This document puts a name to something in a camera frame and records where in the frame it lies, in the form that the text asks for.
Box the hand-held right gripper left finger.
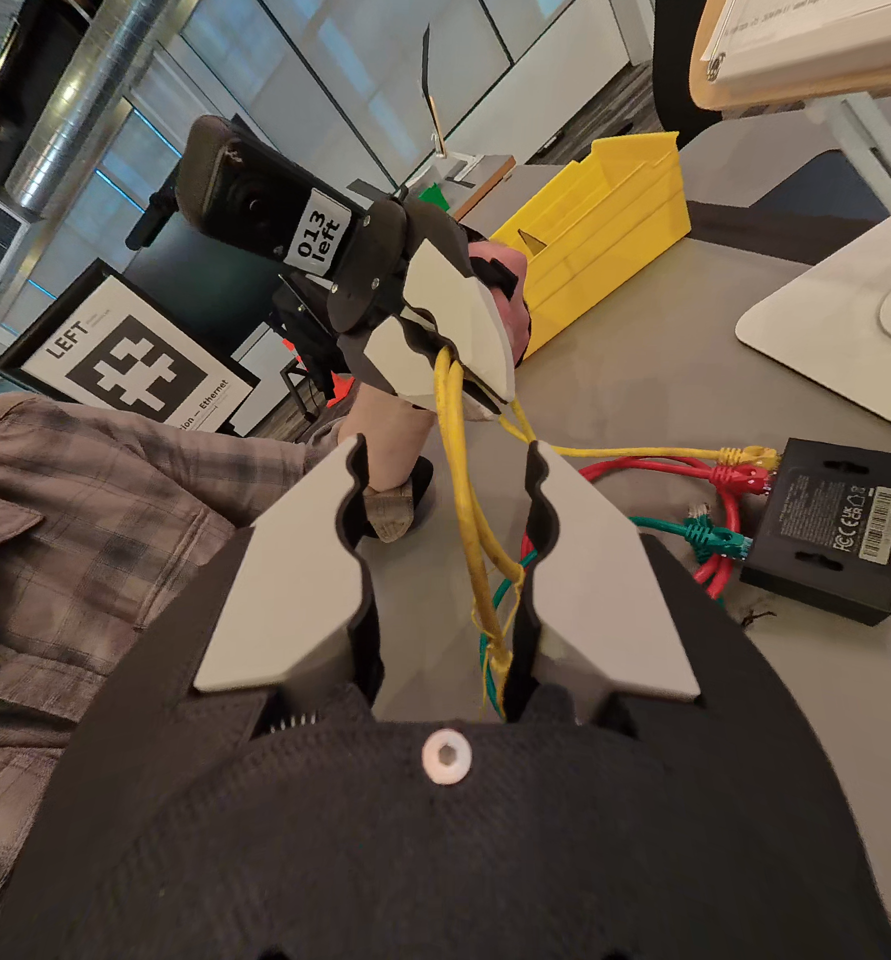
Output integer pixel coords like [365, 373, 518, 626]
[192, 433, 387, 702]

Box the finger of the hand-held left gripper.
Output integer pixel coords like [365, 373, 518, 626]
[400, 237, 519, 404]
[361, 315, 447, 400]

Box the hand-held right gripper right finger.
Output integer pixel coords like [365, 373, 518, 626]
[504, 439, 703, 723]

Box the yellow ethernet cable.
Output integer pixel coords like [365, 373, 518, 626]
[432, 346, 783, 717]

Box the person's left forearm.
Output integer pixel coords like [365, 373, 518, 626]
[153, 384, 441, 545]

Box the person's left hand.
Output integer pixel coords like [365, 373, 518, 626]
[466, 240, 532, 370]

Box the grey desk with wooden edge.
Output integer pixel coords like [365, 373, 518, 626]
[404, 153, 518, 220]

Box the yellow plastic bin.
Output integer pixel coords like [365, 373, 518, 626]
[489, 131, 693, 360]

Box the black monitor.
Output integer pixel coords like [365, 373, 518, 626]
[125, 191, 297, 357]

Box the black framed marker sign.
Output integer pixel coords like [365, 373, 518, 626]
[0, 258, 261, 436]

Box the black office chair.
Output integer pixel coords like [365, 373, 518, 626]
[651, 0, 726, 151]

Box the white document stand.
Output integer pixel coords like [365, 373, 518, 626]
[735, 93, 891, 442]

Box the instruction sheet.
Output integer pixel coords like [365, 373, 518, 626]
[699, 0, 891, 85]

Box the green ethernet cable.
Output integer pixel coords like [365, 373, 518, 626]
[477, 504, 754, 721]

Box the red ethernet cable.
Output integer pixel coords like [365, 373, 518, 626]
[519, 456, 775, 601]

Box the black network switch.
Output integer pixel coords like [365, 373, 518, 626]
[739, 437, 891, 627]

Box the large silver ventilation duct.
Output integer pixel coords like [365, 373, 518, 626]
[3, 0, 180, 219]

